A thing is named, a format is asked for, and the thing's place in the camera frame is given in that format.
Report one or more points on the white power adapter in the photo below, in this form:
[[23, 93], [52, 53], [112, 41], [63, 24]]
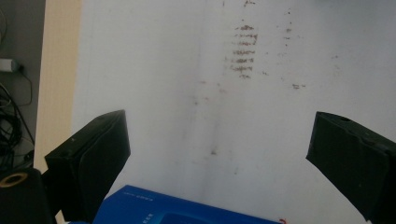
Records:
[[7, 65]]

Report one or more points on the blue cardboard box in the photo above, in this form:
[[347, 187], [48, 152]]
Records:
[[140, 207]]

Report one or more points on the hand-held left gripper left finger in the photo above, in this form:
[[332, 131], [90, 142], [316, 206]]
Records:
[[90, 161]]

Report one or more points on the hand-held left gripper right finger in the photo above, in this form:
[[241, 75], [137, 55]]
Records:
[[355, 161]]

